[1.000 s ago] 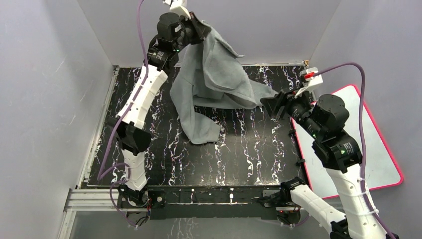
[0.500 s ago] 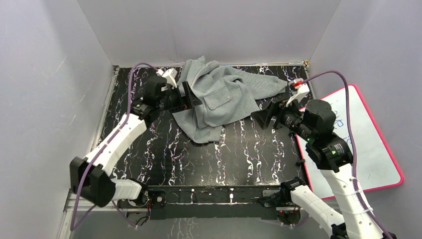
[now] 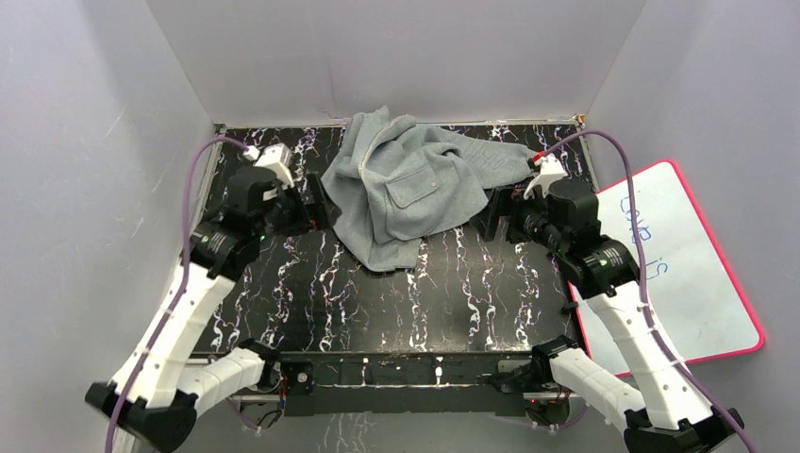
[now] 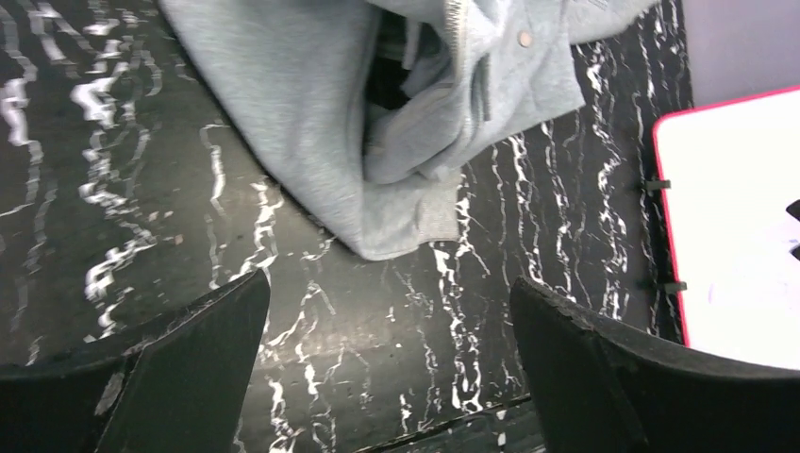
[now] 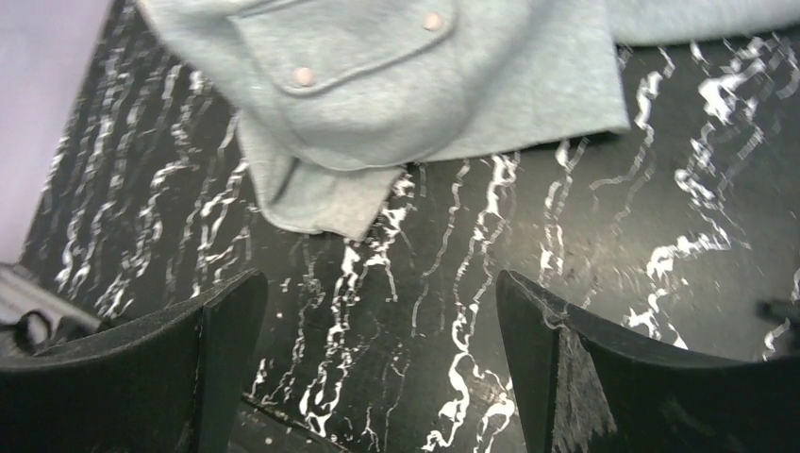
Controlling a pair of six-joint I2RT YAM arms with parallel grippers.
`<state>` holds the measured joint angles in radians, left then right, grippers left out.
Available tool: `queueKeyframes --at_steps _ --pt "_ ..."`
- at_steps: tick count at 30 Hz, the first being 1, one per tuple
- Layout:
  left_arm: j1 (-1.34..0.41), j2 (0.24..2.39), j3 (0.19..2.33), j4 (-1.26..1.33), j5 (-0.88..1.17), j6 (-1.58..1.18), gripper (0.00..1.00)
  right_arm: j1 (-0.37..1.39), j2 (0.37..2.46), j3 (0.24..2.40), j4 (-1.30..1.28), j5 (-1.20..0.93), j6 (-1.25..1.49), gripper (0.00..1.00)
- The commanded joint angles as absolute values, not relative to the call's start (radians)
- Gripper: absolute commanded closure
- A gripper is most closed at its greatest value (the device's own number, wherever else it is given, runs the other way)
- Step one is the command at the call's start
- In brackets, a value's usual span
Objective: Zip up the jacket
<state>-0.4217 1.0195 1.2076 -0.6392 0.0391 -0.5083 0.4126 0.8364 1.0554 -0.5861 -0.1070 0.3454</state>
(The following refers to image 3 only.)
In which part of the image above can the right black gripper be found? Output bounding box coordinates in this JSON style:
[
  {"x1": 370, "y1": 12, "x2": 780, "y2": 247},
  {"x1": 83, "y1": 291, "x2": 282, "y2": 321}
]
[{"x1": 468, "y1": 186, "x2": 568, "y2": 255}]

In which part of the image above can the grey zip-up jacket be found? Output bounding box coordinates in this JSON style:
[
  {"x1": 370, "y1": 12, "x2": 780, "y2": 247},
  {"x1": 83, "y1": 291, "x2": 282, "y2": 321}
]
[{"x1": 322, "y1": 108, "x2": 534, "y2": 273}]

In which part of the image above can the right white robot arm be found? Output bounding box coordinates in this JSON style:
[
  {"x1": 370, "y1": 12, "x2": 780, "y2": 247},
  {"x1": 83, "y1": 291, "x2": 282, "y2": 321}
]
[{"x1": 473, "y1": 161, "x2": 764, "y2": 452}]

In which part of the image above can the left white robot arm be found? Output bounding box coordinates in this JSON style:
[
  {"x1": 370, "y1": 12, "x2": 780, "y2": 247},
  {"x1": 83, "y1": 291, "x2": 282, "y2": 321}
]
[{"x1": 85, "y1": 164, "x2": 341, "y2": 452}]

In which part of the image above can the pink-framed whiteboard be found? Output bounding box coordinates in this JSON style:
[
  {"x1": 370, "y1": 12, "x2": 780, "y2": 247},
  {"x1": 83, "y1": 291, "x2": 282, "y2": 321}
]
[{"x1": 597, "y1": 160, "x2": 765, "y2": 363}]

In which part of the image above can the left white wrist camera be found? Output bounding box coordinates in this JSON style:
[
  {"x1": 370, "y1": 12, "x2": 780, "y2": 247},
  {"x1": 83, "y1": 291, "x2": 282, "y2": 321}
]
[{"x1": 242, "y1": 143, "x2": 294, "y2": 189}]

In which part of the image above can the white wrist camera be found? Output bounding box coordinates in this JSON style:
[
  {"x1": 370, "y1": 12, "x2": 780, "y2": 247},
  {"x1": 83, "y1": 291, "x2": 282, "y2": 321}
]
[
  {"x1": 242, "y1": 143, "x2": 294, "y2": 189},
  {"x1": 523, "y1": 152, "x2": 567, "y2": 200}
]

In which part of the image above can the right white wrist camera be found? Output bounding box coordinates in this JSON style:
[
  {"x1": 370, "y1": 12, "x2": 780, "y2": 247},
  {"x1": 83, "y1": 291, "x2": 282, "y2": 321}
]
[{"x1": 523, "y1": 152, "x2": 567, "y2": 200}]

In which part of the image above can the aluminium table frame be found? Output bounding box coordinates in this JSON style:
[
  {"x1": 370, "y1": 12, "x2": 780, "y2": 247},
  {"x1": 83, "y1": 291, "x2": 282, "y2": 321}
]
[{"x1": 112, "y1": 122, "x2": 705, "y2": 453}]

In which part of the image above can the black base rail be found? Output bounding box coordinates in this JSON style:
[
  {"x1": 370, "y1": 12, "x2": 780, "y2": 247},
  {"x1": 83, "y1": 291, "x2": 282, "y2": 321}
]
[{"x1": 275, "y1": 351, "x2": 592, "y2": 419}]

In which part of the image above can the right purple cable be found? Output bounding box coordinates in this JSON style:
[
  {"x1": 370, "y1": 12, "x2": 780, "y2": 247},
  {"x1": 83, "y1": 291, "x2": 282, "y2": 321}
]
[{"x1": 531, "y1": 129, "x2": 760, "y2": 453}]

